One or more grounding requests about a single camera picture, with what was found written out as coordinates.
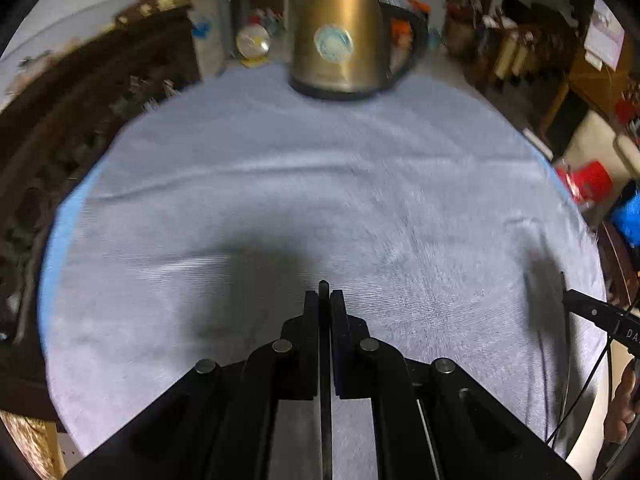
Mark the blue table cover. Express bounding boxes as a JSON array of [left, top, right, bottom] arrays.
[[37, 169, 99, 354]]

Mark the wall calendar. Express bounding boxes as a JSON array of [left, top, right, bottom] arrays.
[[584, 0, 625, 70]]

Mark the gold patterned cushion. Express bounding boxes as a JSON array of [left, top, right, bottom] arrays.
[[1, 411, 66, 479]]

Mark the person's right hand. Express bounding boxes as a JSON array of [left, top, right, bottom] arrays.
[[603, 360, 639, 444]]

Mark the white chest freezer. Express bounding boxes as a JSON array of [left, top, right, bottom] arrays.
[[189, 0, 227, 78]]

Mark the dark carved wooden sideboard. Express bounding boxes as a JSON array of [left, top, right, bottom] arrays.
[[1, 3, 201, 422]]

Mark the bronze electric kettle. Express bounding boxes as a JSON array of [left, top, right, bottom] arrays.
[[288, 0, 427, 101]]

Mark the blue jacket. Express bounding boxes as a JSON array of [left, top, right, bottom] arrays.
[[610, 193, 640, 248]]

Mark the dark chopstick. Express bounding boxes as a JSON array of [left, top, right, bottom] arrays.
[[318, 280, 333, 480]]

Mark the small round fan heater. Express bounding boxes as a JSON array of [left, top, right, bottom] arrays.
[[235, 24, 271, 68]]

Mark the red plastic child chair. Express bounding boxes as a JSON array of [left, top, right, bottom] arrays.
[[555, 160, 613, 205]]

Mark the beige armchair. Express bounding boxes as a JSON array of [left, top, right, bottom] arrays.
[[562, 110, 639, 182]]

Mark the grey table cloth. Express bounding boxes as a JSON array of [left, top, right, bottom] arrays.
[[46, 65, 604, 479]]

